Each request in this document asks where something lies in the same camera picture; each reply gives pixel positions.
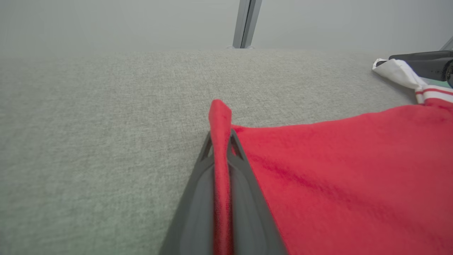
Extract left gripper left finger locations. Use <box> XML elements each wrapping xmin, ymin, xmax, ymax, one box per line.
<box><xmin>159</xmin><ymin>131</ymin><xmax>216</xmax><ymax>255</ymax></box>

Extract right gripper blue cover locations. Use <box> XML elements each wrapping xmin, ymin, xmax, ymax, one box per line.
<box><xmin>376</xmin><ymin>51</ymin><xmax>453</xmax><ymax>89</ymax></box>

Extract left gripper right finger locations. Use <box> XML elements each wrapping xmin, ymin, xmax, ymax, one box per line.
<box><xmin>226</xmin><ymin>129</ymin><xmax>288</xmax><ymax>255</ymax></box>

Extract red jersey white sleeves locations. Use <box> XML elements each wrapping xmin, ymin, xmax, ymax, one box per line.
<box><xmin>208</xmin><ymin>58</ymin><xmax>453</xmax><ymax>255</ymax></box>

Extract grey partition post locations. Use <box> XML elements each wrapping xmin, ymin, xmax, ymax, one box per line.
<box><xmin>233</xmin><ymin>0</ymin><xmax>263</xmax><ymax>49</ymax></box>

